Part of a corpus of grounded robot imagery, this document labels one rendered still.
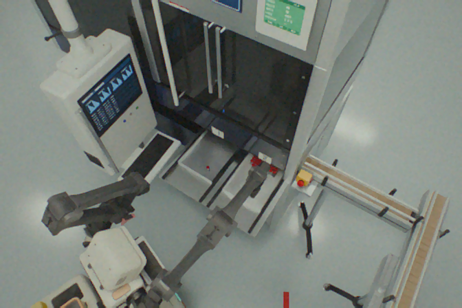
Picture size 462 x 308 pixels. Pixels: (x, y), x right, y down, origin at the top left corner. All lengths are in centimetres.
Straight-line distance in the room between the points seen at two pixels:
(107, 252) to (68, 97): 75
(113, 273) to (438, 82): 391
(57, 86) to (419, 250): 200
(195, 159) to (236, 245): 97
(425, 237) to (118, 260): 157
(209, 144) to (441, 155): 240
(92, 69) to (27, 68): 287
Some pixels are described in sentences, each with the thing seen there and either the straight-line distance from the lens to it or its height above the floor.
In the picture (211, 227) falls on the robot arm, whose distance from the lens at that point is 119.
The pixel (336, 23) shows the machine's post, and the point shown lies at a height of 199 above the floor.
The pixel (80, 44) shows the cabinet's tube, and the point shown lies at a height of 166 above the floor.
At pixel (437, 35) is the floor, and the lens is 510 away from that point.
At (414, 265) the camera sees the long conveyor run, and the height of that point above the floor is 93.
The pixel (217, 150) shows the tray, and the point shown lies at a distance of 213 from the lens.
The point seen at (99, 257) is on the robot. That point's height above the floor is 136.
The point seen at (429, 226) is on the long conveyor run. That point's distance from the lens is 214.
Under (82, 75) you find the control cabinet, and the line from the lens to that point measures 174.
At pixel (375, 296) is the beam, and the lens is 230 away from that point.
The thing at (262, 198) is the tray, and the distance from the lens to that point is 197.
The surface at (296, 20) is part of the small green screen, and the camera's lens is 123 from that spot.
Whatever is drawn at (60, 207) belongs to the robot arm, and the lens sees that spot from 128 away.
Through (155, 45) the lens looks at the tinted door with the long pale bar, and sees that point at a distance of 189.
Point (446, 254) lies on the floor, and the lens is 326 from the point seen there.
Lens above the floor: 266
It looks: 57 degrees down
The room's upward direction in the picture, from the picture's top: straight up
